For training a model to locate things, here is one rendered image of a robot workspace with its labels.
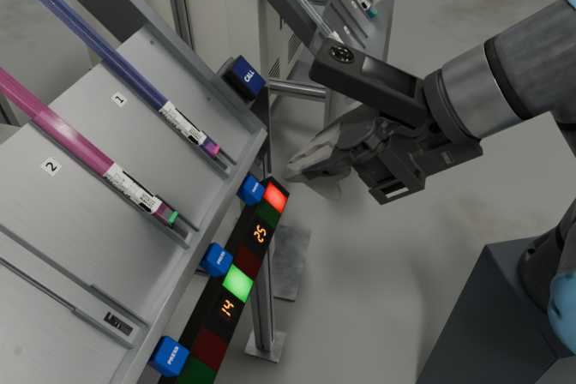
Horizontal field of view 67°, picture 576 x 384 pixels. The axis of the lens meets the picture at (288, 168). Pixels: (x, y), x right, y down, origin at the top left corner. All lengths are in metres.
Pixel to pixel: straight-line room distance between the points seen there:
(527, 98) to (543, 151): 1.56
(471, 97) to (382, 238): 1.06
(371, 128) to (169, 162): 0.22
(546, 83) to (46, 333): 0.42
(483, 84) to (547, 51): 0.05
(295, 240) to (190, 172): 0.89
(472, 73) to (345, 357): 0.93
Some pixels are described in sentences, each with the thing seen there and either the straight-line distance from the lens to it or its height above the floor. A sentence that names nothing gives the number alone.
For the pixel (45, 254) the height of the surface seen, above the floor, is 0.80.
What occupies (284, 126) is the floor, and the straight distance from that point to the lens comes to 1.80.
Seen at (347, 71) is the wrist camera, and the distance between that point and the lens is 0.40.
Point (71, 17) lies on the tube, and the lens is 0.53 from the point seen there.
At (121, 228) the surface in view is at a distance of 0.45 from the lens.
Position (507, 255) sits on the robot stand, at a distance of 0.75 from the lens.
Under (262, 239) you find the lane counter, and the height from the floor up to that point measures 0.65.
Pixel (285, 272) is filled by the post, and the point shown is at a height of 0.01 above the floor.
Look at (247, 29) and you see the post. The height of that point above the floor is 0.74.
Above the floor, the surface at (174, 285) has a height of 0.73.
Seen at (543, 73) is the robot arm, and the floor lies 0.93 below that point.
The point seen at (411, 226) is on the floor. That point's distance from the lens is 1.47.
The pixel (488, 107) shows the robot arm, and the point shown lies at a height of 0.89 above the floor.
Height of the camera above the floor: 1.10
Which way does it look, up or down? 43 degrees down
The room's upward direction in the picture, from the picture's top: straight up
